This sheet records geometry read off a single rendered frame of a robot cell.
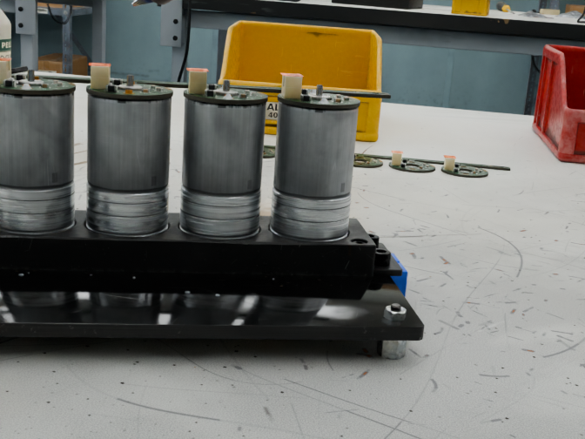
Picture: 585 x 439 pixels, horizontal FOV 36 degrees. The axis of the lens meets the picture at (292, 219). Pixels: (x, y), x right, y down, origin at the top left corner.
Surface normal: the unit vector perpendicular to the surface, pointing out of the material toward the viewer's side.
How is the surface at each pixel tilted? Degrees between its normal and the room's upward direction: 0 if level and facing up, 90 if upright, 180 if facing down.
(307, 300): 0
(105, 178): 90
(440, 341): 0
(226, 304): 0
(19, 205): 90
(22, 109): 90
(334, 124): 90
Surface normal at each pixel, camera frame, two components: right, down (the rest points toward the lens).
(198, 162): -0.57, 0.18
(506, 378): 0.07, -0.96
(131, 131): 0.26, 0.28
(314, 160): 0.00, 0.27
